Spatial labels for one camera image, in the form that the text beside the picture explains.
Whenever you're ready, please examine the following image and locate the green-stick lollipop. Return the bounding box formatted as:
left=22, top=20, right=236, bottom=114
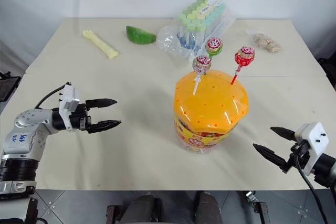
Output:
left=204, top=37, right=224, bottom=61

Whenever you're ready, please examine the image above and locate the small bag of nuts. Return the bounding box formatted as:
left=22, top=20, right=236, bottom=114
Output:
left=246, top=28, right=284, bottom=54

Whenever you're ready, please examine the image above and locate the red-stick red lollipop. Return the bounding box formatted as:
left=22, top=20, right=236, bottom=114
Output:
left=230, top=46, right=256, bottom=86

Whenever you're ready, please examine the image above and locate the plastic bag of tubes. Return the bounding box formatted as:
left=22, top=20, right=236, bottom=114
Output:
left=155, top=0, right=236, bottom=63

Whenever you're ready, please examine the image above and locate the black object at edge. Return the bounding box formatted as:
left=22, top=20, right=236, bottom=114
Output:
left=318, top=57, right=336, bottom=91

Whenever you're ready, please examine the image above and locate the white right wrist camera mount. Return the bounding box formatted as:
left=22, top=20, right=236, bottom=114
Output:
left=294, top=122, right=330, bottom=176

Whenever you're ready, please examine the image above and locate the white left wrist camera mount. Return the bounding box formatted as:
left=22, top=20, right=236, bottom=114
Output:
left=58, top=81, right=81, bottom=132

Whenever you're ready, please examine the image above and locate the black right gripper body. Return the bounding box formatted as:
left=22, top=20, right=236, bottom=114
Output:
left=281, top=140, right=311, bottom=174

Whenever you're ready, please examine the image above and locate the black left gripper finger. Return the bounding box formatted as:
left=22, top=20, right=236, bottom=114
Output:
left=87, top=120, right=122, bottom=134
left=86, top=98, right=118, bottom=110

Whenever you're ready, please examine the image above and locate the black chair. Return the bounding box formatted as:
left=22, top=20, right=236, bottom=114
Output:
left=0, top=71, right=22, bottom=109

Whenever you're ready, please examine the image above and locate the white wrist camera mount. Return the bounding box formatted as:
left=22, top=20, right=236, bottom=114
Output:
left=294, top=122, right=330, bottom=176
left=58, top=81, right=81, bottom=132

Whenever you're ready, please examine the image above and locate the orange-lidded lollipop jar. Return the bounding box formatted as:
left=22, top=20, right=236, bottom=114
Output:
left=173, top=70, right=249, bottom=156

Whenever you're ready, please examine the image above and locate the dark rounded shape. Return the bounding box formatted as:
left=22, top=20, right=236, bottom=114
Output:
left=194, top=191, right=224, bottom=224
left=123, top=194, right=163, bottom=224

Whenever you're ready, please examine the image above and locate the pale yellow plastic strip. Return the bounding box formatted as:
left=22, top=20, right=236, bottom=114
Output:
left=82, top=30, right=120, bottom=60

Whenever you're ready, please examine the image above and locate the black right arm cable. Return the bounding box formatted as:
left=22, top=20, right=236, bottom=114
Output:
left=294, top=152, right=331, bottom=224

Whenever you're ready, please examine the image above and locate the green fruit wedge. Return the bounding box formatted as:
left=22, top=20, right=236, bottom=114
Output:
left=125, top=25, right=157, bottom=45

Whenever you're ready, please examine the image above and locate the white-stick brown lollipop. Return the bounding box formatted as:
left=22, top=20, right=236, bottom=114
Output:
left=192, top=56, right=212, bottom=95

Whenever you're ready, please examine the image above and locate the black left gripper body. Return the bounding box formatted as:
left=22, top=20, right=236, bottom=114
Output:
left=70, top=103, right=91, bottom=132

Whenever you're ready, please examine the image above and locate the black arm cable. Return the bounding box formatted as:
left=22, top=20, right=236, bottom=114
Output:
left=294, top=152, right=331, bottom=224
left=34, top=83, right=66, bottom=110

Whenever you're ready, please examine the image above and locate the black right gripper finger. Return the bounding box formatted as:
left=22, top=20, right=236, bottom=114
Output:
left=253, top=143, right=287, bottom=168
left=270, top=126, right=297, bottom=141

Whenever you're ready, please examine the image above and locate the black metal frame bracket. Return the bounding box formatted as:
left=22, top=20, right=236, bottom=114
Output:
left=106, top=204, right=124, bottom=224
left=245, top=191, right=268, bottom=224

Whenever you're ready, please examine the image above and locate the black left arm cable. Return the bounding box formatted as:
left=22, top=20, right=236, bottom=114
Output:
left=34, top=83, right=66, bottom=110

